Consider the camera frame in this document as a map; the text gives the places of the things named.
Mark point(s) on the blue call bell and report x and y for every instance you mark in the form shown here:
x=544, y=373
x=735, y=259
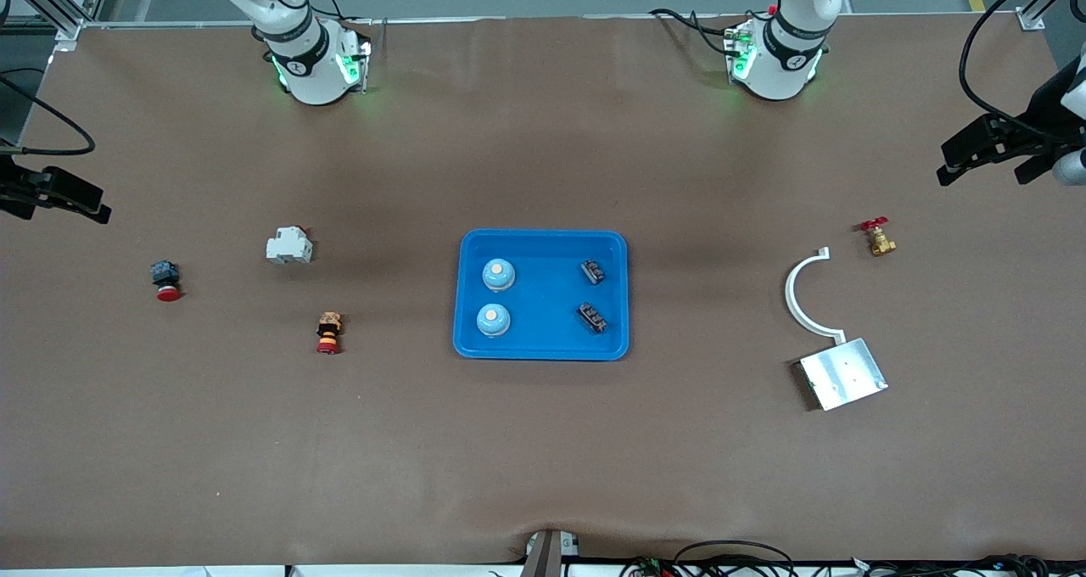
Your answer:
x=493, y=319
x=498, y=274

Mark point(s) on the white curved plastic bracket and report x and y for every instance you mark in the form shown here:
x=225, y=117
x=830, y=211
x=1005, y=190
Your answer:
x=788, y=293

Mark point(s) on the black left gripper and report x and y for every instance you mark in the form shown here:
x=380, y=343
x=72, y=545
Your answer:
x=1034, y=126

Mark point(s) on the red push button switch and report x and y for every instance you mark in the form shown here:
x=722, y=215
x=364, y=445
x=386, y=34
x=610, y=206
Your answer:
x=166, y=276

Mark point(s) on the silver metal plate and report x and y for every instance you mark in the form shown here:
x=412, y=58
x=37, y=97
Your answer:
x=844, y=375

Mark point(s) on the white circuit breaker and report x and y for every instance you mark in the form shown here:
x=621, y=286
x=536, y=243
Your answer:
x=288, y=248

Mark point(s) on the black terminal block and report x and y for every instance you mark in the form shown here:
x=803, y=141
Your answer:
x=592, y=272

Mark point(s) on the orange emergency stop button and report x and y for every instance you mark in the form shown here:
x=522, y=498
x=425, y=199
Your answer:
x=329, y=331

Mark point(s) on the blue plastic tray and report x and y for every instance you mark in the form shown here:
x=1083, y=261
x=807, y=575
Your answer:
x=543, y=339

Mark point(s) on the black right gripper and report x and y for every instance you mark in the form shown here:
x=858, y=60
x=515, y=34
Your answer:
x=17, y=188

